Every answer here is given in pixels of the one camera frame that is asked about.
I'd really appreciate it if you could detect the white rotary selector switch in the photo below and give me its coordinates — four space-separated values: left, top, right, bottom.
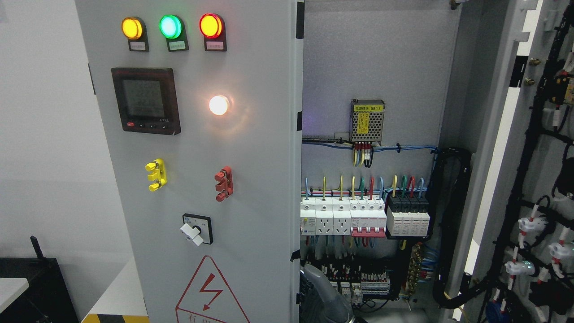
180 214 213 247

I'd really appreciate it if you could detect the white double socket module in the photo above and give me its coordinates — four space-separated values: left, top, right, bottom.
314 197 352 236

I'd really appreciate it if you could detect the black relay terminal row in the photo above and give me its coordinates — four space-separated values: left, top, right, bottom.
308 256 393 308

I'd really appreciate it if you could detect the grey cabinet door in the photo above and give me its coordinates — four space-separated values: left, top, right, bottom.
75 0 303 323
433 0 573 323

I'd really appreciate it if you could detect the white miniature breaker row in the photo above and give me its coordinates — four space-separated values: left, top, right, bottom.
300 197 316 236

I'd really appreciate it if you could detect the black digital power meter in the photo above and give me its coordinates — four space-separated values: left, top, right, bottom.
111 67 181 135

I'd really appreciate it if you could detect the yellow indicator lamp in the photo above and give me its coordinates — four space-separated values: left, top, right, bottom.
121 17 149 52

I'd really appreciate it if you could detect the black box with antenna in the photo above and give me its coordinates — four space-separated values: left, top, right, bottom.
0 236 78 323

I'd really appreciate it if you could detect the perforated metal power supply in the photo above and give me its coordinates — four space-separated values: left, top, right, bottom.
350 99 386 143

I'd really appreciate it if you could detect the red terminal connector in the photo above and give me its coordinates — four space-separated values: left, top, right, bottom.
214 166 234 202

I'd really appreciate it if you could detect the green indicator lamp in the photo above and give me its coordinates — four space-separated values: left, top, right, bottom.
159 14 189 52

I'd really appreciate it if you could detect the red indicator lamp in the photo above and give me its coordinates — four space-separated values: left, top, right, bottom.
199 13 227 52

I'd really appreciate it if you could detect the brass ground terminal bar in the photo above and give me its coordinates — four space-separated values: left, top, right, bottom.
404 243 423 298

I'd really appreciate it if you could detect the white glowing indicator lamp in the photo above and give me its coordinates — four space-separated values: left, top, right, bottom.
209 95 230 116

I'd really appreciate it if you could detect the black white surge protector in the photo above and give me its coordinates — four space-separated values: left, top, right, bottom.
386 196 431 240

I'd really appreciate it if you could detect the red electric warning sticker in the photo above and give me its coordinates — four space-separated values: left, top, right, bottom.
175 255 250 323

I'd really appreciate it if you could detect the yellow terminal connector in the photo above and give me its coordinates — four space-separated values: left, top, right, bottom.
145 159 167 192

